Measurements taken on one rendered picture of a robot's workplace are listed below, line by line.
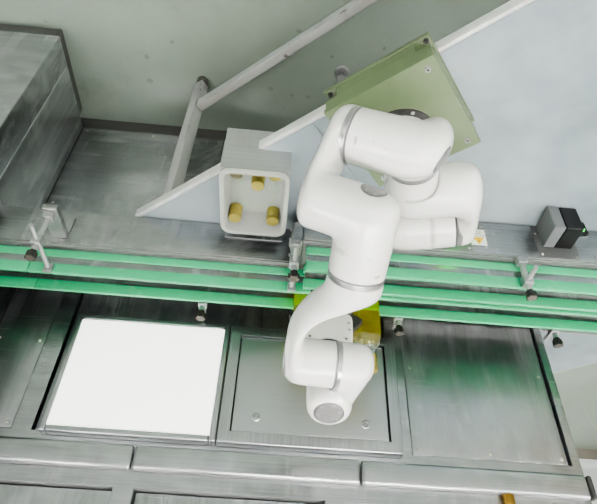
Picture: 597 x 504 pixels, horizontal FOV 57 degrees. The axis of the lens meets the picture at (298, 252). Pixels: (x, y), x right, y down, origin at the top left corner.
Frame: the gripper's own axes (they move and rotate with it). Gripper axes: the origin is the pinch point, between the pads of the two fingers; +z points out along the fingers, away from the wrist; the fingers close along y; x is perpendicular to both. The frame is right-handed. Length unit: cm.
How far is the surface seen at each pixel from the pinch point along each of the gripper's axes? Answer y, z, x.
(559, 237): 64, 36, -1
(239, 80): -28, 98, 14
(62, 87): -90, 102, 4
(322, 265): 1.3, 26.7, -9.7
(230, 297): -22.4, 31.0, -26.1
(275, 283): -10.3, 29.5, -18.8
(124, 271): -51, 30, -19
